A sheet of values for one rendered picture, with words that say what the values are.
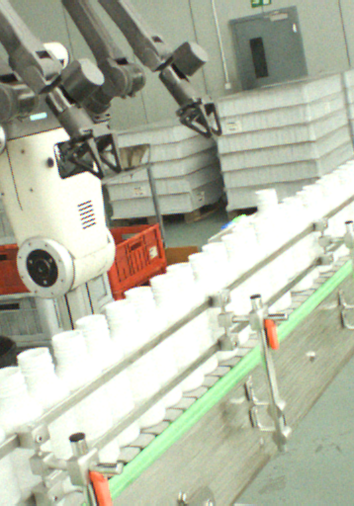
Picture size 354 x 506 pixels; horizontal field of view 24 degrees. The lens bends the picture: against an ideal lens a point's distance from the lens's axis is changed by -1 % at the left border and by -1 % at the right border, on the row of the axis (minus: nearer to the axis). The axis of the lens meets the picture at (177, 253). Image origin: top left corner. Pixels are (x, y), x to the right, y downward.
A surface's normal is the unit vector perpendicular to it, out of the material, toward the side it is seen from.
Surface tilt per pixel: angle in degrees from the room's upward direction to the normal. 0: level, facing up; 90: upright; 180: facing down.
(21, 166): 90
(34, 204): 101
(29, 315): 90
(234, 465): 90
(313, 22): 90
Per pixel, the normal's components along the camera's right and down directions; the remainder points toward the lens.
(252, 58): -0.47, 0.27
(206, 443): 0.86, -0.07
